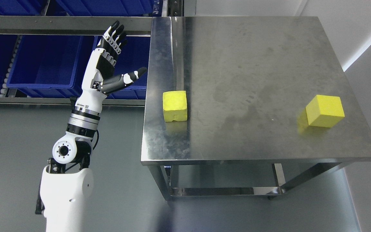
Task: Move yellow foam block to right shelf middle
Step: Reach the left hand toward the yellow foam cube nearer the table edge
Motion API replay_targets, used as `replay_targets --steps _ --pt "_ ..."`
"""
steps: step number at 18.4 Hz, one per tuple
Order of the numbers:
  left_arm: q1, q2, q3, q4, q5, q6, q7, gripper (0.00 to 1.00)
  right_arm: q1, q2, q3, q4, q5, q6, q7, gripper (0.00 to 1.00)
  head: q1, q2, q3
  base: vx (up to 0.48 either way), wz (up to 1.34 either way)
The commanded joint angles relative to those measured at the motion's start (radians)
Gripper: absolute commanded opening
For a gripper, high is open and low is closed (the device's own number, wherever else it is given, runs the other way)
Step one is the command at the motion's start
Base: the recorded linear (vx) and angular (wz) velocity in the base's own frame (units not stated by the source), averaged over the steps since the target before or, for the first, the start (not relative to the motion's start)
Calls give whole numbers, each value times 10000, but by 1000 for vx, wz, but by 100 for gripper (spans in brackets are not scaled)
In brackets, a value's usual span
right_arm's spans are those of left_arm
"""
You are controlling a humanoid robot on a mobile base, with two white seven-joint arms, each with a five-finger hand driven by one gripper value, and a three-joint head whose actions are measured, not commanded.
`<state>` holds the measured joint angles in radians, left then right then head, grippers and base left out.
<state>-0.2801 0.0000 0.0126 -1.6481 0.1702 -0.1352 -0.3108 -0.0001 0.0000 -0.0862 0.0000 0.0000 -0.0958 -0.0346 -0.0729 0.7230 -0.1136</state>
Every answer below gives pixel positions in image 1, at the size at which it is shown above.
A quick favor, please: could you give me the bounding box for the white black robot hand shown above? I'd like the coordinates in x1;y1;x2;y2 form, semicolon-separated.
81;21;147;98

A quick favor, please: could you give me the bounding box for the yellow foam block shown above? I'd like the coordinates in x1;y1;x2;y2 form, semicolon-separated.
162;91;187;122
305;94;346;128

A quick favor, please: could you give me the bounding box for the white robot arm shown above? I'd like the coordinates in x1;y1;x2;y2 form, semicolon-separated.
35;21;147;232

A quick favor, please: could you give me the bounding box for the metal roller shelf rack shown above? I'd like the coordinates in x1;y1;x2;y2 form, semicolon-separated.
0;0;184;107

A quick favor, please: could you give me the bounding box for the blue plastic bin right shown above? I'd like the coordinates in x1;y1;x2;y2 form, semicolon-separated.
107;36;151;100

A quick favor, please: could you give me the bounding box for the blue plastic bin top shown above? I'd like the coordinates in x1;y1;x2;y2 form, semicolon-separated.
0;0;163;17

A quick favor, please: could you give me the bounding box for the blue plastic bin centre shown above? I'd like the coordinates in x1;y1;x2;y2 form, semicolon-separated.
6;35;97;98

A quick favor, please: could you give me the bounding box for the stainless steel table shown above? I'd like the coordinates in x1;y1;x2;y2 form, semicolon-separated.
140;16;371;200

